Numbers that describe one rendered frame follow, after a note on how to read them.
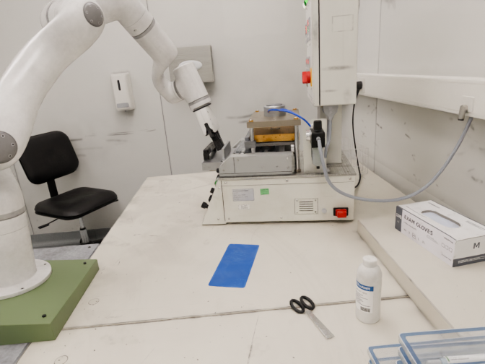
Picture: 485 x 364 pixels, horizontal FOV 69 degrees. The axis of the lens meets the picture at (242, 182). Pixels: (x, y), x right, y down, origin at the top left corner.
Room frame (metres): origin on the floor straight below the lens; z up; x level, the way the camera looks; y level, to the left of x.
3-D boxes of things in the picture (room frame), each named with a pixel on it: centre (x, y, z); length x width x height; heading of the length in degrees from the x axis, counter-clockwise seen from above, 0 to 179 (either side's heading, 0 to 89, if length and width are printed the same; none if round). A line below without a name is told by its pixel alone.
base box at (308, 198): (1.29, -0.13, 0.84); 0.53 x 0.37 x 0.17; 82
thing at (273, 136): (1.30, -0.14, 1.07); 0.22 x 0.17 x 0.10; 172
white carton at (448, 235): (0.85, -0.52, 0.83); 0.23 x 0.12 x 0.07; 10
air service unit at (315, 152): (1.07, -0.23, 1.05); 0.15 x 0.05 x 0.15; 172
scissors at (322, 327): (0.65, -0.13, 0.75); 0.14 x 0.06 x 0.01; 20
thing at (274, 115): (1.28, -0.17, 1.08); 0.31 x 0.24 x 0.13; 172
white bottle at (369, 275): (0.64, -0.25, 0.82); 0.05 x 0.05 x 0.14
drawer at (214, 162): (1.32, -0.02, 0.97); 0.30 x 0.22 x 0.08; 82
